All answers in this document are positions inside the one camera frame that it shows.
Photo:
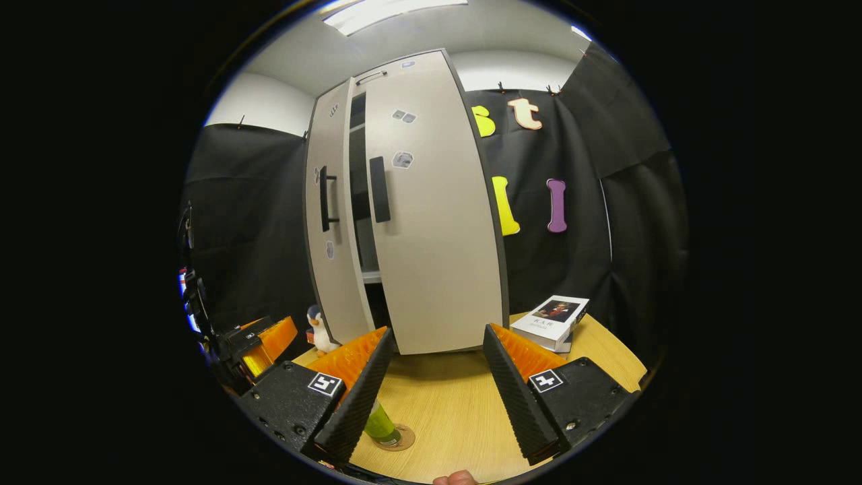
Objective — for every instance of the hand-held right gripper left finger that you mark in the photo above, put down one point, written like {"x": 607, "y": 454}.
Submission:
{"x": 357, "y": 397}

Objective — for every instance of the white cabinet shelf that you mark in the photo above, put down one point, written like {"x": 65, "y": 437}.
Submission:
{"x": 372, "y": 277}

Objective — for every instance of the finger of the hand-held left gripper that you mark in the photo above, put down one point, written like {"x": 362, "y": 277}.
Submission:
{"x": 279, "y": 335}
{"x": 254, "y": 364}

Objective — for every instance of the penguin plush toy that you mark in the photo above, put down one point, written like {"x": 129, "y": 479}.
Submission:
{"x": 320, "y": 333}

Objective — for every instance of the white cabinet with dark interior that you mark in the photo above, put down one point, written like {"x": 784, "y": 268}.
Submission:
{"x": 358, "y": 182}

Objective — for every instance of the white book with portrait cover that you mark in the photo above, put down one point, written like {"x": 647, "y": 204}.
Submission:
{"x": 549, "y": 323}

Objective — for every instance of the large ceiling light panel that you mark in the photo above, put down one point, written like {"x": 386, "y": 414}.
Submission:
{"x": 384, "y": 12}

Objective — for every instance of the black backdrop cloth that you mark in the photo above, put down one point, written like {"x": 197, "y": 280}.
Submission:
{"x": 249, "y": 222}

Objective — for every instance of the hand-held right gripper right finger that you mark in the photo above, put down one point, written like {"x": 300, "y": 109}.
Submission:
{"x": 522, "y": 404}

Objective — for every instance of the white cabinet drawer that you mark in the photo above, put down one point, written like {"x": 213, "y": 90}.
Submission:
{"x": 431, "y": 71}

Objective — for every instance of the small ceiling light panel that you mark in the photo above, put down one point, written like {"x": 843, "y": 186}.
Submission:
{"x": 580, "y": 32}

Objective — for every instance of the white cabinet door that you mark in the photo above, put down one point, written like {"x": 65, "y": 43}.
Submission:
{"x": 438, "y": 256}
{"x": 337, "y": 303}

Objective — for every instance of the round wooden coaster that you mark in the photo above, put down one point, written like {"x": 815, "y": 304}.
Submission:
{"x": 406, "y": 436}

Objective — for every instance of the green label clear bottle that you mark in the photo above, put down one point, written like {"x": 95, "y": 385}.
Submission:
{"x": 378, "y": 424}

